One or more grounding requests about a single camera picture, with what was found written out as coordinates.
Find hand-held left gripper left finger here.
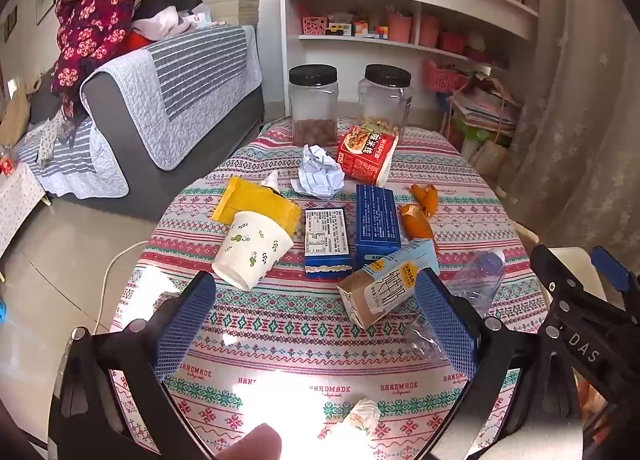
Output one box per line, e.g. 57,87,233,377
47,271,221,460

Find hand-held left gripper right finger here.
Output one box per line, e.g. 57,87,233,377
414,268,586,460

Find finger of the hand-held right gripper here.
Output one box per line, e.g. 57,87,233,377
589,245,640,321
529,243,636,411

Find small blue wafer box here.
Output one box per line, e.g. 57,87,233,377
304,208,352,281

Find person's left hand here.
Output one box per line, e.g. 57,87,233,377
207,422,283,460

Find crushed clear plastic bottle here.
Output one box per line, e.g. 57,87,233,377
407,249,507,363

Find milk carton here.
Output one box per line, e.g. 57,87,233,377
336,239,441,331

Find leaf print paper cup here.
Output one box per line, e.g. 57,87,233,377
211,211,294,291

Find large blue box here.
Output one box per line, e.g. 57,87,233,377
354,183,402,273

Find printed crumpled napkin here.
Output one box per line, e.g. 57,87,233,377
320,397,381,446

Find yellow packet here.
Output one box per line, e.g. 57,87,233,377
211,176,302,241

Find star print curtain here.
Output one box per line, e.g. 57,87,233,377
500,0,640,261

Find red instant noodle cup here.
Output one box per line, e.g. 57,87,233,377
336,125,399,188

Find grey sofa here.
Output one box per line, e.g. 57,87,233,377
20,24,266,221

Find striped quilted seat cover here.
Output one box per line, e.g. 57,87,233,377
12,114,130,199

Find crumpled white paper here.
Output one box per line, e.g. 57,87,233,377
291,144,346,199

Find dotted white cloth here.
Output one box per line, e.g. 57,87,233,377
0,162,51,261

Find clear jar with peanuts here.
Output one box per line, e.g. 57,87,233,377
357,64,413,138

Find striped quilted sofa cover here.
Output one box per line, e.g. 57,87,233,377
80,24,263,171

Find large pink basket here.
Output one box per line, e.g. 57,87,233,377
424,61,471,93

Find clear jar with brown nuts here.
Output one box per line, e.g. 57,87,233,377
288,64,340,147

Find pink cup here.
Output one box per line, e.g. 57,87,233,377
419,14,442,48
386,10,413,44

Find pile of pink clothes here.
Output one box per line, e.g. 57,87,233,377
131,7,201,40

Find colourful toy cubes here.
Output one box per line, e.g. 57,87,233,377
352,20,391,39

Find red floral blanket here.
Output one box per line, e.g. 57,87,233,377
50,0,183,118

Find white cable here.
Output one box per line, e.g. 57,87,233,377
95,240,151,335

